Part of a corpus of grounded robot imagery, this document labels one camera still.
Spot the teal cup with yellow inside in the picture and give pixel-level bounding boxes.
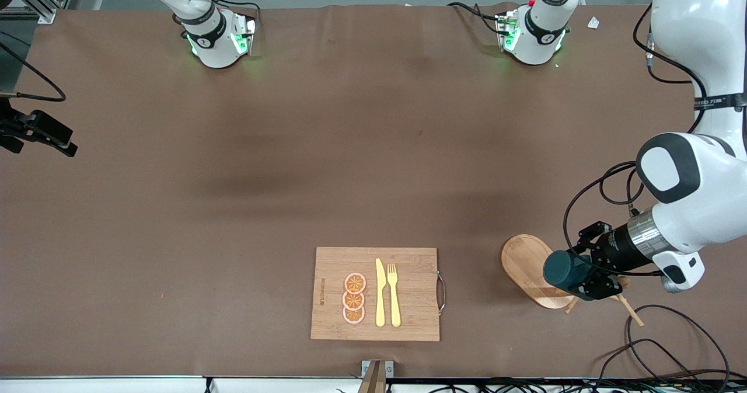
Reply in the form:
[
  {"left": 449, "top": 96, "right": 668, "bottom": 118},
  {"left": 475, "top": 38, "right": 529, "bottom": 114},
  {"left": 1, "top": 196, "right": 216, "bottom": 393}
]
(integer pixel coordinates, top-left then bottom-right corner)
[{"left": 543, "top": 250, "right": 596, "bottom": 294}]

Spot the wooden mug tree stand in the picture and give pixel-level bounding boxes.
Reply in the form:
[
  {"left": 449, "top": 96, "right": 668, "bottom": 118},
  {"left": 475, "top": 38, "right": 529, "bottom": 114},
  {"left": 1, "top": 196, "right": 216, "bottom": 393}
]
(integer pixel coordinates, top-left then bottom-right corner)
[{"left": 501, "top": 234, "right": 645, "bottom": 328}]

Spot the yellow plastic fork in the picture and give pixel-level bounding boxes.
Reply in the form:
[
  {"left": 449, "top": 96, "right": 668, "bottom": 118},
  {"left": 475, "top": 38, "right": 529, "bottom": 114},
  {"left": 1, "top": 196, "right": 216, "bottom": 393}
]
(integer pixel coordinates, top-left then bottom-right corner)
[{"left": 388, "top": 263, "right": 402, "bottom": 328}]

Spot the brown table cover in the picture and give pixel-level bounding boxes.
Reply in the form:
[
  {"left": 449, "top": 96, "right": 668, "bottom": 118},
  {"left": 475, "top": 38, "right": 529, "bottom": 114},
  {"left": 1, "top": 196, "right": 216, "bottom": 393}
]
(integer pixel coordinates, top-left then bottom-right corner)
[{"left": 0, "top": 2, "right": 747, "bottom": 380}]

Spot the yellow plastic knife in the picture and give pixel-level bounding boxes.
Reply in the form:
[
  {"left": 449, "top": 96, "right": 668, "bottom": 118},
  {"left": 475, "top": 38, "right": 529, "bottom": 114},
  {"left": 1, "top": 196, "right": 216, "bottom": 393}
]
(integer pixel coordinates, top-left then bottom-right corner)
[{"left": 375, "top": 258, "right": 386, "bottom": 328}]

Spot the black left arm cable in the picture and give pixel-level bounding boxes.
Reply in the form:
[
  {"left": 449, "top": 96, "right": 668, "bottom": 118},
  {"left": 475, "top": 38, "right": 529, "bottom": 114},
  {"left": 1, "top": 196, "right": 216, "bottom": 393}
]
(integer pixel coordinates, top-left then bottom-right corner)
[{"left": 562, "top": 2, "right": 710, "bottom": 278}]

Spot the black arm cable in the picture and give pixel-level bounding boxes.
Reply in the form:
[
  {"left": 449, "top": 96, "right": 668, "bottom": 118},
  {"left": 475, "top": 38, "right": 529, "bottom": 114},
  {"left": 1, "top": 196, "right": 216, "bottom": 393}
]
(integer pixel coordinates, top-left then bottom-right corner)
[
  {"left": 562, "top": 2, "right": 710, "bottom": 278},
  {"left": 0, "top": 43, "right": 67, "bottom": 103}
]

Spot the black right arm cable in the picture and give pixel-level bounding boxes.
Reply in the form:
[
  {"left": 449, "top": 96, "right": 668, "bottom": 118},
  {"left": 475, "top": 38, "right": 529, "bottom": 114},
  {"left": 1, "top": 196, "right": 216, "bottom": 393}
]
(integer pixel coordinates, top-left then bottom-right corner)
[{"left": 0, "top": 43, "right": 67, "bottom": 103}]

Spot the looped black cable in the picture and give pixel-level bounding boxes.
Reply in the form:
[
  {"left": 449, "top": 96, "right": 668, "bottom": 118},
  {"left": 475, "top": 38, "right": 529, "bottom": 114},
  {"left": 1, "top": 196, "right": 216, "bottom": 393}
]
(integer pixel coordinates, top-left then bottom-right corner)
[
  {"left": 594, "top": 339, "right": 730, "bottom": 393},
  {"left": 626, "top": 304, "right": 731, "bottom": 382}
]

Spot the bamboo cutting board with handle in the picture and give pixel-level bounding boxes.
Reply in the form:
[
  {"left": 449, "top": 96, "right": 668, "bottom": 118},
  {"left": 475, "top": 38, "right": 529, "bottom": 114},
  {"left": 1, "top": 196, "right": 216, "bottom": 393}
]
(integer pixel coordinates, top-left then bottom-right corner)
[{"left": 310, "top": 247, "right": 447, "bottom": 342}]

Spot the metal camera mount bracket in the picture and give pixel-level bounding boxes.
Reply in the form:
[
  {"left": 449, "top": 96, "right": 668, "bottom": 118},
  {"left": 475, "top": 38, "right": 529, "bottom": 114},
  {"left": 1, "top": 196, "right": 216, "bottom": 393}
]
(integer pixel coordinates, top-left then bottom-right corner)
[{"left": 357, "top": 360, "right": 395, "bottom": 393}]

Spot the black left base cable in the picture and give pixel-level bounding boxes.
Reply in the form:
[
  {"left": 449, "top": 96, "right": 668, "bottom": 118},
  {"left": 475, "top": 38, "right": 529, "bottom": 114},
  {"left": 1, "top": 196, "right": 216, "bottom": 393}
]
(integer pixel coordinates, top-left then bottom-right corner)
[{"left": 448, "top": 2, "right": 504, "bottom": 34}]

